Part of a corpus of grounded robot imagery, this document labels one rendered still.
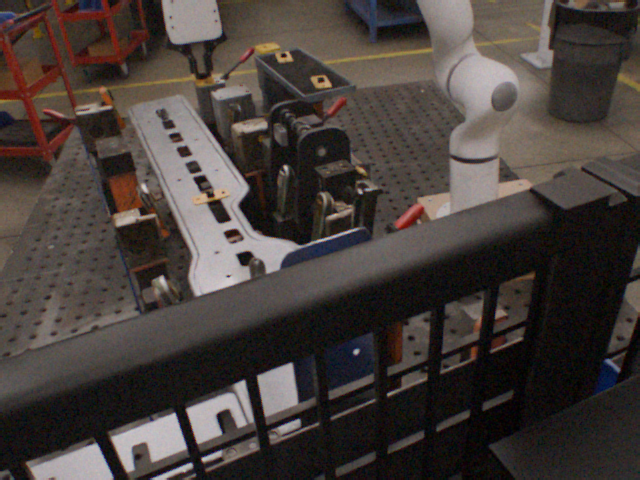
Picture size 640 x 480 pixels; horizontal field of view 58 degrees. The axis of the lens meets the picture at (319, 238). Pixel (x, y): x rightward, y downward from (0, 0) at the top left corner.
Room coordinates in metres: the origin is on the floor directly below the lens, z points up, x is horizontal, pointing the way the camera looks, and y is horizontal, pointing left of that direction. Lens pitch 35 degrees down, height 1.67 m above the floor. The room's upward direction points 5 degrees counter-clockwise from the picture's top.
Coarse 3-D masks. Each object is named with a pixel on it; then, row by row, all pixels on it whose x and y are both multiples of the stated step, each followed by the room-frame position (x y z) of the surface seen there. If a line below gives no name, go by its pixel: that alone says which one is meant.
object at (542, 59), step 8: (552, 0) 4.59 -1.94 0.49; (544, 8) 4.69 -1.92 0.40; (544, 16) 4.67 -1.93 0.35; (544, 24) 4.66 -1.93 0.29; (544, 32) 4.64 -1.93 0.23; (544, 40) 4.62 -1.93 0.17; (544, 48) 4.60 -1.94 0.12; (520, 56) 4.78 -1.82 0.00; (528, 56) 4.72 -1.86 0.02; (536, 56) 4.70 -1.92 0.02; (544, 56) 4.58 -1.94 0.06; (552, 56) 4.55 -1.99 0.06; (536, 64) 4.52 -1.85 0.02; (544, 64) 4.50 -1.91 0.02
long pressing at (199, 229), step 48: (144, 144) 1.48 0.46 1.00; (192, 144) 1.45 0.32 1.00; (192, 192) 1.19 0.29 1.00; (240, 192) 1.17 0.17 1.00; (192, 240) 0.99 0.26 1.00; (288, 240) 0.95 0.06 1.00; (192, 288) 0.84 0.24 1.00; (240, 384) 0.60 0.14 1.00; (288, 384) 0.58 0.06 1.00; (288, 432) 0.51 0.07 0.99
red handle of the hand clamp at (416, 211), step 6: (414, 204) 0.82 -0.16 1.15; (420, 204) 0.82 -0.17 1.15; (408, 210) 0.81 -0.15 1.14; (414, 210) 0.81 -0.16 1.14; (420, 210) 0.81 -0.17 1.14; (402, 216) 0.81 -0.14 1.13; (408, 216) 0.80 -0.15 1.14; (414, 216) 0.80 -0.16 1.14; (420, 216) 0.81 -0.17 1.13; (396, 222) 0.80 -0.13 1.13; (402, 222) 0.80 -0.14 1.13; (408, 222) 0.80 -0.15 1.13; (402, 228) 0.79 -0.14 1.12; (384, 234) 0.80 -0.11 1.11
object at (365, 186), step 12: (360, 180) 0.80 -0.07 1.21; (348, 192) 0.76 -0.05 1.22; (360, 192) 0.77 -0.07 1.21; (372, 192) 0.76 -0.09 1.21; (348, 204) 0.76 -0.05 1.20; (360, 204) 0.79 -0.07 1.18; (372, 204) 0.76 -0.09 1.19; (360, 216) 0.78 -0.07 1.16; (372, 216) 0.76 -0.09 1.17; (372, 228) 0.76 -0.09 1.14
